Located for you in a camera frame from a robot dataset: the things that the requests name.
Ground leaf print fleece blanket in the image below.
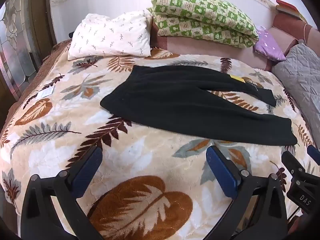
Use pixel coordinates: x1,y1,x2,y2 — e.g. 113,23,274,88
0,51,318,240

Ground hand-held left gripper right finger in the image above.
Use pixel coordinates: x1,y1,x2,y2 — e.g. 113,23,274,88
205,145,288,240

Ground white twig print pillow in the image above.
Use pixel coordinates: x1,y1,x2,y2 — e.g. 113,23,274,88
67,10,152,61

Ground red cover book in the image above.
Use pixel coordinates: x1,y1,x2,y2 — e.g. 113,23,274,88
276,0,298,12

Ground grey quilted cover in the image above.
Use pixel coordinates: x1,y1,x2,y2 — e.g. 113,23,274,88
271,40,320,146

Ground pink padded bed headboard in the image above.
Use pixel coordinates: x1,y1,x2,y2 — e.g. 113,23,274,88
265,12,320,72

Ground purple flower print pillow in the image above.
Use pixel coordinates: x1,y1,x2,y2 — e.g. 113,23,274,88
253,26,287,62

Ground green checkered folded quilt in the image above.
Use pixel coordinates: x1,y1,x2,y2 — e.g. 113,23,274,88
147,0,259,49

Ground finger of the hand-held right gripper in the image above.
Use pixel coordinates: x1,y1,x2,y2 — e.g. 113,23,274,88
281,151,310,183
307,145,320,159

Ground brown quilted bedspread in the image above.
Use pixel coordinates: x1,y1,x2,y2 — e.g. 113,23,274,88
0,39,73,136

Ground brown wooden door frame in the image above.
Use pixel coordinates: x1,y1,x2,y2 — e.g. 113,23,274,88
24,0,61,58

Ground black pants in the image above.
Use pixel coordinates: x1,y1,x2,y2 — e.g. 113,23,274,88
100,65,298,146

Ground white blanket label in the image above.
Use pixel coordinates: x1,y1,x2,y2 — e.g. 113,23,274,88
37,85,55,99

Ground patterned glass door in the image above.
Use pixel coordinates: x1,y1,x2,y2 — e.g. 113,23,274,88
0,0,38,100

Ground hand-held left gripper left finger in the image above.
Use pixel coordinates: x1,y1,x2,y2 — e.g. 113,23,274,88
20,146,104,240

